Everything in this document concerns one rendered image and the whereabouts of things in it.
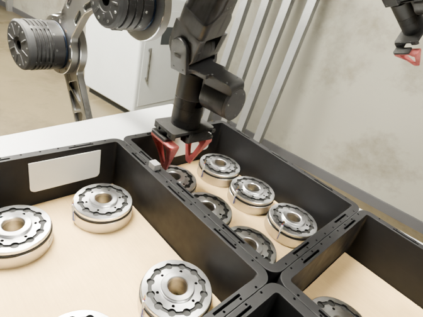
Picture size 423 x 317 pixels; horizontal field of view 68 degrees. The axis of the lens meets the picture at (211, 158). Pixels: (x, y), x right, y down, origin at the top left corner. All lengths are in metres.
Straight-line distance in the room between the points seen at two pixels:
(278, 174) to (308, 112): 2.04
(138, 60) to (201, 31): 2.26
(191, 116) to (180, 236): 0.21
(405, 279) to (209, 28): 0.55
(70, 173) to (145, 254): 0.21
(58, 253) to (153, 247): 0.15
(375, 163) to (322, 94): 0.66
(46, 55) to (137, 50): 1.48
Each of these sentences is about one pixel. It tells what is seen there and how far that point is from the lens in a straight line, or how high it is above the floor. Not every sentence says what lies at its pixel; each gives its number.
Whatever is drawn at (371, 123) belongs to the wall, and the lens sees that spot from 2.63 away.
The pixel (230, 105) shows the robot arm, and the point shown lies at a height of 1.07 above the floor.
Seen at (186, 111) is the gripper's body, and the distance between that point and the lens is 0.58.
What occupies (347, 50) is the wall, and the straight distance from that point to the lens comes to 2.63.
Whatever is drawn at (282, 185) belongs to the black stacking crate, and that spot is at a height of 0.88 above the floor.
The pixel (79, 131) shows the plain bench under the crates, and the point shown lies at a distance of 1.16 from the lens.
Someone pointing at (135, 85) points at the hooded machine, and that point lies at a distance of 2.81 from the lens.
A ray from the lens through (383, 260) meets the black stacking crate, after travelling 0.70.
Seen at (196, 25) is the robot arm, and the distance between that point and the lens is 0.50.
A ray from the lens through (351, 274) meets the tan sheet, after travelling 0.68.
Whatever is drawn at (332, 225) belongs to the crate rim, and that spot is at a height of 0.93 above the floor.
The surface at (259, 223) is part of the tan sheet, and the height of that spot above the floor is 0.83.
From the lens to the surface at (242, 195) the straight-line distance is 0.69.
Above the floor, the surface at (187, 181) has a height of 0.86.
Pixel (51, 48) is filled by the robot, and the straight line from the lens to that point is 1.33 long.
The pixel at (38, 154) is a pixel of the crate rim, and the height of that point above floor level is 0.93.
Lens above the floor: 1.24
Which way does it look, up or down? 29 degrees down
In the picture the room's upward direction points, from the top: 15 degrees clockwise
